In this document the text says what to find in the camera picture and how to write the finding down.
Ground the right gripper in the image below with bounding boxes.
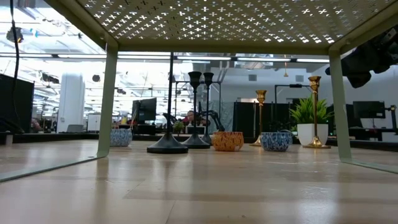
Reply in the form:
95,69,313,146
325,26,398,88

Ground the gold candlestick holder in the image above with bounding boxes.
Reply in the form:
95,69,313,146
248,90,268,147
302,75,332,150

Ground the silver tealight candle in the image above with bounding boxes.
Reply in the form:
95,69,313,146
260,131,294,152

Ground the orange patterned candle tin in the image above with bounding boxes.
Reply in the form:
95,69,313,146
212,131,244,152

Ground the black candlestick holder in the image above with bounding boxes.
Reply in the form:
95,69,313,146
181,71,211,150
201,72,215,146
146,51,190,155

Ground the white tealight candle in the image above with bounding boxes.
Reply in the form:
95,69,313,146
109,128,134,148

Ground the black background monitor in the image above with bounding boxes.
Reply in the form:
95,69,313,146
353,100,386,119
131,97,158,125

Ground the green plant in white pot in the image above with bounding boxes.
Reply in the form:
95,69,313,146
289,95,335,147

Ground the black partition panel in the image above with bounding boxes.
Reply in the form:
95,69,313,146
0,73,35,134
233,101,299,139

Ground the person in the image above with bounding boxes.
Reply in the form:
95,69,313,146
182,110,208,127

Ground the small background plant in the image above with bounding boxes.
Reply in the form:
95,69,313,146
172,120,185,135

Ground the white round column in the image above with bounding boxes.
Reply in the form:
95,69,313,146
57,72,86,134

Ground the black aluminium table frame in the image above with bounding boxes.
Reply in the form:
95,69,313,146
0,130,398,152

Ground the black hanging cable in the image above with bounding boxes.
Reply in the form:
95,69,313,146
9,0,21,131

